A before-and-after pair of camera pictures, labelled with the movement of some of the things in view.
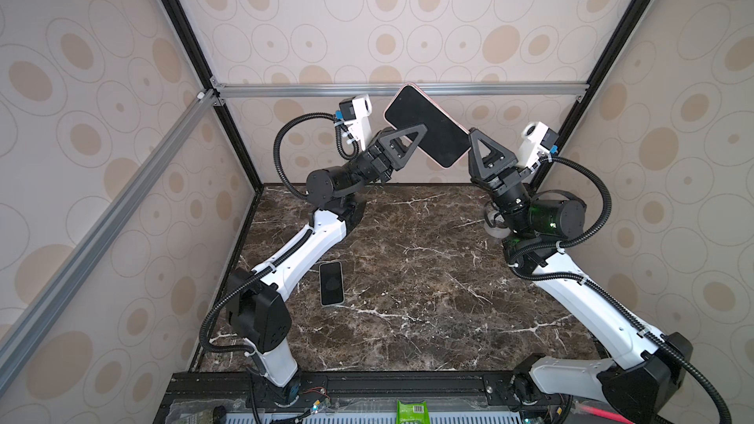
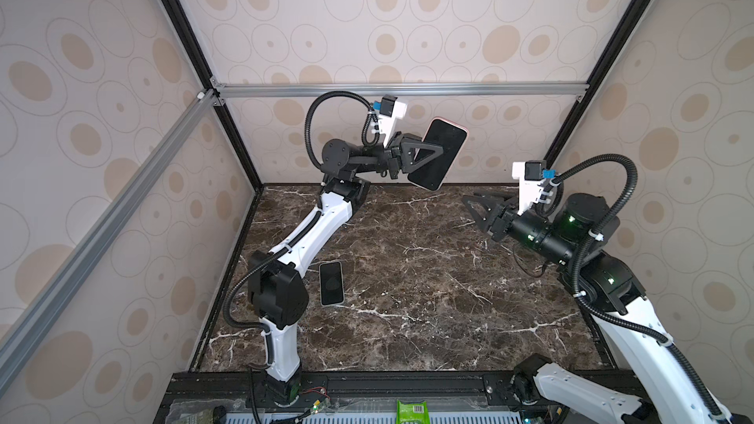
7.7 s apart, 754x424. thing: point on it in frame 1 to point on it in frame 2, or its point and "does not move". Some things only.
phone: x=446 y=140 to x=434 y=174
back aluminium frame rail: x=385 y=89 does not move
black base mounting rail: x=347 y=394 does not move
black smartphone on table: x=331 y=284 does not move
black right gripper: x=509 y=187 to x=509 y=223
